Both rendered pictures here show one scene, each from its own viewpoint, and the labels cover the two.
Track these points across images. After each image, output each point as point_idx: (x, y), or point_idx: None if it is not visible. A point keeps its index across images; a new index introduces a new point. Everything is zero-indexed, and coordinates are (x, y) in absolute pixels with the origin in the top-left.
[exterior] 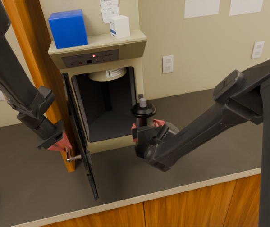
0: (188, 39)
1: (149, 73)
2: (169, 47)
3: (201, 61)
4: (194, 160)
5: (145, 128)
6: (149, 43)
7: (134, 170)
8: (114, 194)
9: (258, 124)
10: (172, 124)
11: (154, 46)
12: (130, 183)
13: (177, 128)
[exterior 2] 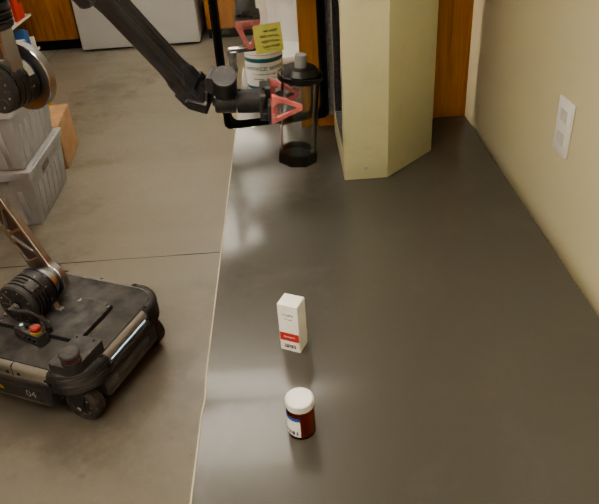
0: None
1: (541, 124)
2: (576, 79)
3: None
4: (274, 221)
5: (262, 84)
6: (556, 39)
7: (279, 167)
8: (244, 154)
9: (79, 7)
10: (233, 80)
11: (560, 52)
12: (256, 164)
13: (225, 85)
